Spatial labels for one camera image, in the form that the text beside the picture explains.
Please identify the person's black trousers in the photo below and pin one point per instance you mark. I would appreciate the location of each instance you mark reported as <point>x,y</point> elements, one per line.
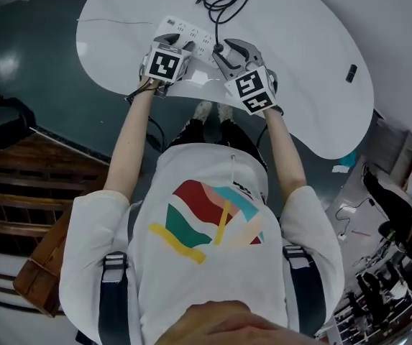
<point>238,135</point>

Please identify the person's left shoe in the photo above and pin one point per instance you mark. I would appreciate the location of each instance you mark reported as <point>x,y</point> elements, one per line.
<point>202,110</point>

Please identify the pink stick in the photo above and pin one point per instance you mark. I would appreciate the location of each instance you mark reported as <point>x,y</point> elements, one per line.
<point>360,233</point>

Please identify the person's face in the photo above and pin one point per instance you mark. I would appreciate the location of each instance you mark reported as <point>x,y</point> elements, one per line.
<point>223,323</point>

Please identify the teal cloth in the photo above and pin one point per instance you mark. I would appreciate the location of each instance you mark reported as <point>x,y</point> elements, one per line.
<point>348,159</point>

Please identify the small black box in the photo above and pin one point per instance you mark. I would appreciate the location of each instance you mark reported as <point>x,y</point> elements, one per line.
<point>352,73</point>

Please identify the grey open shelf cabinet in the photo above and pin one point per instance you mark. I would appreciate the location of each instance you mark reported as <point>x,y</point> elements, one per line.
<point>399,149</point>

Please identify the person's left forearm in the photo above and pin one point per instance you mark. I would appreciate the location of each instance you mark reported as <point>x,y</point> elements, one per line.
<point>130,138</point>

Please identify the white paper sheet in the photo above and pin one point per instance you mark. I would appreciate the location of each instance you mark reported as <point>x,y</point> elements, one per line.
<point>339,169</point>

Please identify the white power strip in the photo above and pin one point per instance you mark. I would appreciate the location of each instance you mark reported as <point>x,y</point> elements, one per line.
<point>191,36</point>

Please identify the black bag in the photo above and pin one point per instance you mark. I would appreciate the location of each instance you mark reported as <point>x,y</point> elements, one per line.
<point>0,120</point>

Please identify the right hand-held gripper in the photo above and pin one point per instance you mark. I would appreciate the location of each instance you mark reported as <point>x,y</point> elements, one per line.
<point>250,88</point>

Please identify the person's right shoe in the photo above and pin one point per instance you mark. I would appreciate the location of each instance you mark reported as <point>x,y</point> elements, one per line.
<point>225,111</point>

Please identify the white rack with items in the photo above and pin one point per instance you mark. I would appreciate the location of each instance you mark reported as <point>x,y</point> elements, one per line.
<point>374,300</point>

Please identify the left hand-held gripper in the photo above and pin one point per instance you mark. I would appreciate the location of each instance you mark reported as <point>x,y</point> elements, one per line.
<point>163,65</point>

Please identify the person's right forearm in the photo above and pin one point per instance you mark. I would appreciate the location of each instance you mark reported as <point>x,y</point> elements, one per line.
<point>284,156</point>

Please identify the person's white printed t-shirt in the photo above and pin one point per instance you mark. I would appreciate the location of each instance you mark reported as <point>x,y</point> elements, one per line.
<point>177,271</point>

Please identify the person's shoe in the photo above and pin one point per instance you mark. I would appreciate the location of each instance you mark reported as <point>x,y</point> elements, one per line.
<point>225,111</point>
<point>202,110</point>

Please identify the brown wooden chair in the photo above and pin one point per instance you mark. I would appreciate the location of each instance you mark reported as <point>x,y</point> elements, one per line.
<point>29,192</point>

